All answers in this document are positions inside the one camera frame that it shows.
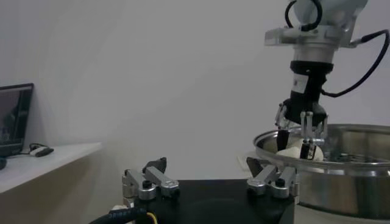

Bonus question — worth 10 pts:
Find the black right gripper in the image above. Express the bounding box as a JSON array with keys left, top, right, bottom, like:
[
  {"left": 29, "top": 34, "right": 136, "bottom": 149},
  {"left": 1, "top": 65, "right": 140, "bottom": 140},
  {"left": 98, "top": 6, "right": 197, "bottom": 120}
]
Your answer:
[{"left": 274, "top": 60, "right": 335, "bottom": 161}]

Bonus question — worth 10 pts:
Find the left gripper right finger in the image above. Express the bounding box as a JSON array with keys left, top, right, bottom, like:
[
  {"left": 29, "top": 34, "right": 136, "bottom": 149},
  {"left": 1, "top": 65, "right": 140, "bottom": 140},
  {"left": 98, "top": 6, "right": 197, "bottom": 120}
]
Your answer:
[{"left": 246, "top": 156, "right": 299, "bottom": 199}]

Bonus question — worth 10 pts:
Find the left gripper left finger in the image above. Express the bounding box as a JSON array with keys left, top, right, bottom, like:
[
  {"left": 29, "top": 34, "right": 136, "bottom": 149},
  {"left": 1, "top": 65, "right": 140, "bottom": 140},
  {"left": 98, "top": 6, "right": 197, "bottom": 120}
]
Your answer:
[{"left": 121, "top": 156, "right": 181, "bottom": 201}]

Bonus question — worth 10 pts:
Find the white steamed baozi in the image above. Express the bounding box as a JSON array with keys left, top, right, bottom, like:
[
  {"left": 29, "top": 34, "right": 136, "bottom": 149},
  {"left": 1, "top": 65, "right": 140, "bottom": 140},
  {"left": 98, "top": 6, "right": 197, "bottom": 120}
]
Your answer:
[{"left": 276, "top": 138, "right": 324, "bottom": 161}]

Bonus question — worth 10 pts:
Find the white side table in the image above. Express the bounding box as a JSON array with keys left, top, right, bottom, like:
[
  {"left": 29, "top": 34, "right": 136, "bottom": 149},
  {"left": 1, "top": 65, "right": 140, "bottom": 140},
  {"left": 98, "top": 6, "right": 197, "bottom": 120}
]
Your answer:
[{"left": 0, "top": 142, "right": 103, "bottom": 224}]

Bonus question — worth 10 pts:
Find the small black device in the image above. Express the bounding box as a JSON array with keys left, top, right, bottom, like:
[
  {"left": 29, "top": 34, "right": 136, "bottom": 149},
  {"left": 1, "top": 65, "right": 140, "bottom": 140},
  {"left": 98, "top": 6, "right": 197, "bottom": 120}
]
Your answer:
[{"left": 35, "top": 147, "right": 55, "bottom": 158}]

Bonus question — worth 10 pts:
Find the black monitor screen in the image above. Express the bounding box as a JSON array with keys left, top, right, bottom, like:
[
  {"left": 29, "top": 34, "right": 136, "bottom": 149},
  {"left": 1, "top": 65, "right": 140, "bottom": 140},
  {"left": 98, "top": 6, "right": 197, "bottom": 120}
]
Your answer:
[{"left": 0, "top": 83, "right": 35, "bottom": 159}]

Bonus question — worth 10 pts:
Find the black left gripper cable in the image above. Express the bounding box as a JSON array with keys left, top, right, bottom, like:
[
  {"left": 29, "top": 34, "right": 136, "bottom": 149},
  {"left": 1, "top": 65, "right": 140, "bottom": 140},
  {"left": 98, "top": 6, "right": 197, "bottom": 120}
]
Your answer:
[{"left": 88, "top": 206, "right": 159, "bottom": 224}]

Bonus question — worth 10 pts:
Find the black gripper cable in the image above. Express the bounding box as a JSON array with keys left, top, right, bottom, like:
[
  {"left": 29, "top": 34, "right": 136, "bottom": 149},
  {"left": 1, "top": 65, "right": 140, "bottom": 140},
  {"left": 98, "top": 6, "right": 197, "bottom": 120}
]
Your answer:
[
  {"left": 88, "top": 206, "right": 159, "bottom": 224},
  {"left": 285, "top": 0, "right": 390, "bottom": 99}
]

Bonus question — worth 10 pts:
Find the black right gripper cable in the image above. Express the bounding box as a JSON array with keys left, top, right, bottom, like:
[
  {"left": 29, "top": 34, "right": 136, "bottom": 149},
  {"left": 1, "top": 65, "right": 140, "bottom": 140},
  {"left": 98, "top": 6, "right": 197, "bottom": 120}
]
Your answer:
[{"left": 285, "top": 0, "right": 390, "bottom": 99}]

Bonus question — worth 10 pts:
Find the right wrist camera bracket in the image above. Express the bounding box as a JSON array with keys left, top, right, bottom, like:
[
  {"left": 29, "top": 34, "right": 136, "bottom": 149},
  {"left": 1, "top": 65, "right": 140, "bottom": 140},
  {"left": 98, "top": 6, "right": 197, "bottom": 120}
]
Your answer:
[{"left": 264, "top": 26, "right": 305, "bottom": 46}]

